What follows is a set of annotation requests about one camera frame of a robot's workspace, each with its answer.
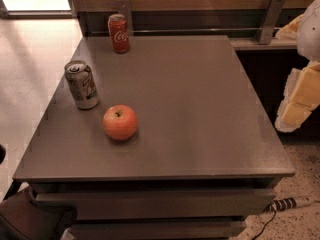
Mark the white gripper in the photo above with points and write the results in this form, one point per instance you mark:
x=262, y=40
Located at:
x=310, y=34

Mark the red orange apple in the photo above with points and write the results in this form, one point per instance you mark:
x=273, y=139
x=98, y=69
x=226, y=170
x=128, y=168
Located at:
x=120, y=122

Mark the red coke can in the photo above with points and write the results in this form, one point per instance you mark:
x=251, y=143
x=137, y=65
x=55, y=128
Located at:
x=117, y=26

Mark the white silver soda can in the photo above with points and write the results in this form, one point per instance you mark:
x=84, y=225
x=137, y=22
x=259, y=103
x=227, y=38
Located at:
x=81, y=84

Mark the striped power strip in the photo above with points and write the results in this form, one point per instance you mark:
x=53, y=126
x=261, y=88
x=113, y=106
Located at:
x=289, y=203

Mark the grey upper drawer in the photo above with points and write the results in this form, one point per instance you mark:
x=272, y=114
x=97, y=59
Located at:
x=162, y=204

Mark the grey drawer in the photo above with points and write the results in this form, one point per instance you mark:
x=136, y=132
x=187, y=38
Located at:
x=195, y=230
x=162, y=204

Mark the grey lower drawer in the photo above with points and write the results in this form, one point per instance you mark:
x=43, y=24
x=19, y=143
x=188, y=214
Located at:
x=195, y=230

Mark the right metal wall bracket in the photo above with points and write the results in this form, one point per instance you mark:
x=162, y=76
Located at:
x=264, y=34

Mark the metal wall bracket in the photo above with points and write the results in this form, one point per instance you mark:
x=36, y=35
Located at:
x=124, y=7
x=264, y=34

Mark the left metal wall bracket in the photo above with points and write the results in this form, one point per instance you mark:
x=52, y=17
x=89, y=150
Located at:
x=124, y=7

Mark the metal wall rail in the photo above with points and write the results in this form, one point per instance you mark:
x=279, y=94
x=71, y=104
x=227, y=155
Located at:
x=250, y=31

